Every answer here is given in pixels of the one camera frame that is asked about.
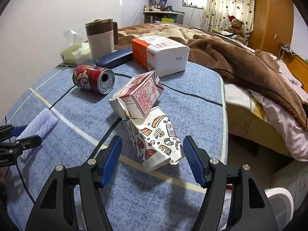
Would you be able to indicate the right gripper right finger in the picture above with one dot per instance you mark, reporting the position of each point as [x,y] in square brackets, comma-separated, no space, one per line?
[249,208]

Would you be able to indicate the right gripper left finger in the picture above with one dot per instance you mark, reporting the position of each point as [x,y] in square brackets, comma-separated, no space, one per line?
[54,208]

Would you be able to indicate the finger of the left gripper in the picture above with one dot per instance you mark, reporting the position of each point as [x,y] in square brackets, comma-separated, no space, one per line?
[11,131]
[24,144]

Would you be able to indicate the patterned white paper cup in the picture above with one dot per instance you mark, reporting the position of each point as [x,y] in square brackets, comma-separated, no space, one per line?
[154,138]

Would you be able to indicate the red white milk carton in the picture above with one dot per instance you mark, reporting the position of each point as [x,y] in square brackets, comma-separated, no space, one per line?
[140,93]

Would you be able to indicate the white trash bin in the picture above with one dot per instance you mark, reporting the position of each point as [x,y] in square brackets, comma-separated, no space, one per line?
[282,204]

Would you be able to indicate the grey drawer cabinet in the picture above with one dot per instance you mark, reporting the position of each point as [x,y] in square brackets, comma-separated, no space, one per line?
[293,177]

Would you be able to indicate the red cartoon drink can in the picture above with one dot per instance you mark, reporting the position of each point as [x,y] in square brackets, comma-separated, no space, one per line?
[94,78]

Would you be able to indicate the yellow green tissue pack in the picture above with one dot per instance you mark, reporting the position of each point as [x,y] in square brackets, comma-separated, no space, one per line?
[77,51]

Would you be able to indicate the dark blue glasses case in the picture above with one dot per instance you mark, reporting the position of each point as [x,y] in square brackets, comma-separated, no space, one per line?
[116,58]

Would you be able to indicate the beige brown lidded tumbler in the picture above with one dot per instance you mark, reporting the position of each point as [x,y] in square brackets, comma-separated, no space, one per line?
[100,36]

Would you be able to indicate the orange white tissue pack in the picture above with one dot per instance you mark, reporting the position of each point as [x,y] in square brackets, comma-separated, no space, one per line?
[164,55]

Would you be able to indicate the brown fleece blanket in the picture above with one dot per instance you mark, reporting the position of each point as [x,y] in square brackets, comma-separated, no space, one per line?
[228,52]

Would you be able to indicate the wooden bed headboard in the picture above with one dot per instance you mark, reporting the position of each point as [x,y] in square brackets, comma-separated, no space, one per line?
[297,66]

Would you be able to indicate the cluttered grey shelf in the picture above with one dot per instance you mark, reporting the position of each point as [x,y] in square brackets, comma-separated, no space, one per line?
[163,17]

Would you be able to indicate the brown teddy bear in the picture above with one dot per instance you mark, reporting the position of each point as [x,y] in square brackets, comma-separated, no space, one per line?
[237,28]

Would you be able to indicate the orange wooden wardrobe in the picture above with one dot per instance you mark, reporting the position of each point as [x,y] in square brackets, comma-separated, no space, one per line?
[273,25]

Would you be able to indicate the floral patterned curtain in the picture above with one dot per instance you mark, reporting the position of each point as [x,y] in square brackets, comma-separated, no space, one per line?
[216,14]

